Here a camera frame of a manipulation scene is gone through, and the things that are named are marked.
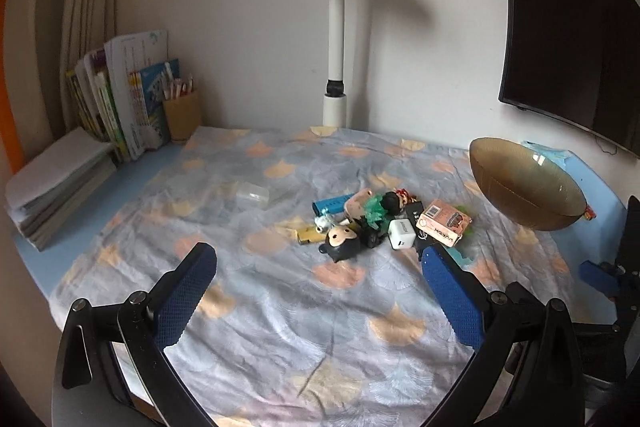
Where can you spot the row of standing books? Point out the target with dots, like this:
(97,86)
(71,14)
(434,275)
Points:
(125,107)

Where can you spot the bunch of pens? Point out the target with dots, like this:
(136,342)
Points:
(176,87)

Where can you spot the brown pen holder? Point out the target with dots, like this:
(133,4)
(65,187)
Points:
(182,117)

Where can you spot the orange panel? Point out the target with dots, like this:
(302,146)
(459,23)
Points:
(10,107)

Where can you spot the blue lighter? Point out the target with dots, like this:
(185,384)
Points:
(332,206)

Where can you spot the black wall monitor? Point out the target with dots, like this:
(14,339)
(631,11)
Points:
(565,32)

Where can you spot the white desk lamp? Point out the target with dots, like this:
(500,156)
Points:
(336,32)

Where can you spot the orange printed box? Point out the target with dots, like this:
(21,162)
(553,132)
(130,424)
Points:
(442,222)

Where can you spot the pink toy figure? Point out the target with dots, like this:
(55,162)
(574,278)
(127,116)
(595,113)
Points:
(357,202)

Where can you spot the small dark-haired doll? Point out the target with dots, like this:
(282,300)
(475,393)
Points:
(395,201)

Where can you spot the green plastic toy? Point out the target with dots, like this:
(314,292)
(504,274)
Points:
(465,209)

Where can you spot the yellow lighter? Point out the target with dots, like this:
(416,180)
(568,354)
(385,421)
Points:
(311,237)

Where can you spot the green crystal toy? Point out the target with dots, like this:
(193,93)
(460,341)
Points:
(375,209)

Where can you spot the printed grey table cloth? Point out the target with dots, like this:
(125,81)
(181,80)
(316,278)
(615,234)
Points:
(280,317)

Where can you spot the small red object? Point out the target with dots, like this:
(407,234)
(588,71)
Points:
(589,213)

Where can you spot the stack of flat books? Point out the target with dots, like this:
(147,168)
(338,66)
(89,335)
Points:
(55,177)

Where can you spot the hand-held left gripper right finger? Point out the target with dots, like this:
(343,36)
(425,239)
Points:
(454,299)

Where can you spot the white charger plug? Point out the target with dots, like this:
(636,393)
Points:
(401,235)

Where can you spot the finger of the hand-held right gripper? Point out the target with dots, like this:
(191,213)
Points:
(597,276)

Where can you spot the brown glass bowl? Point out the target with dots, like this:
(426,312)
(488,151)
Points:
(525,194)

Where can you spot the teal plastic toy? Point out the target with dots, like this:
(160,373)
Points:
(462,258)

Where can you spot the black monkey toy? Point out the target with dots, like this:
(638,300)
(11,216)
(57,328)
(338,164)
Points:
(341,244)

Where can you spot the clear plastic cup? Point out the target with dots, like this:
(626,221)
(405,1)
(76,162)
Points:
(252,195)

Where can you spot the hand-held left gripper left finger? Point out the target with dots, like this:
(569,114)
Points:
(184,299)

